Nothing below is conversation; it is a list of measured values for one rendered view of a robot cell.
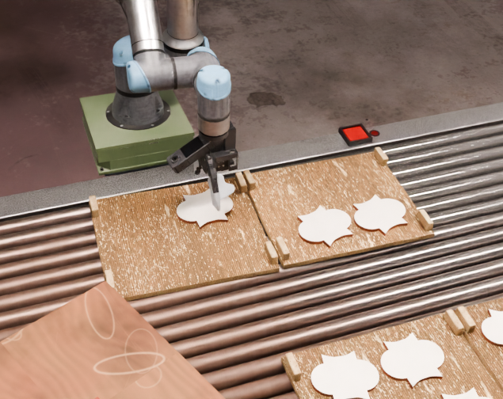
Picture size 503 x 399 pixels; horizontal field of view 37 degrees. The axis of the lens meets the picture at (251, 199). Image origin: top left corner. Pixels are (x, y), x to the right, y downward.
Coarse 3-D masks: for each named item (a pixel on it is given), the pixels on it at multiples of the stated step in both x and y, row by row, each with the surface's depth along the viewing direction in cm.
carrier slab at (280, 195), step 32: (352, 160) 215; (256, 192) 203; (288, 192) 203; (320, 192) 204; (352, 192) 204; (384, 192) 205; (288, 224) 194; (352, 224) 195; (416, 224) 196; (320, 256) 186
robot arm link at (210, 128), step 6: (198, 120) 177; (204, 120) 181; (228, 120) 177; (198, 126) 178; (204, 126) 176; (210, 126) 175; (216, 126) 175; (222, 126) 176; (228, 126) 178; (204, 132) 177; (210, 132) 176; (216, 132) 176; (222, 132) 177
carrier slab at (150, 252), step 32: (160, 192) 201; (192, 192) 202; (96, 224) 191; (128, 224) 192; (160, 224) 192; (192, 224) 193; (224, 224) 193; (256, 224) 194; (128, 256) 183; (160, 256) 184; (192, 256) 184; (224, 256) 185; (256, 256) 185; (128, 288) 176; (160, 288) 176
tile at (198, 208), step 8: (208, 192) 200; (192, 200) 198; (200, 200) 198; (208, 200) 198; (224, 200) 198; (184, 208) 195; (192, 208) 195; (200, 208) 196; (208, 208) 196; (224, 208) 196; (232, 208) 197; (184, 216) 193; (192, 216) 193; (200, 216) 193; (208, 216) 193; (216, 216) 194; (224, 216) 194; (200, 224) 191
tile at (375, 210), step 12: (360, 204) 199; (372, 204) 199; (384, 204) 200; (396, 204) 200; (360, 216) 196; (372, 216) 196; (384, 216) 196; (396, 216) 196; (360, 228) 194; (372, 228) 193; (384, 228) 193
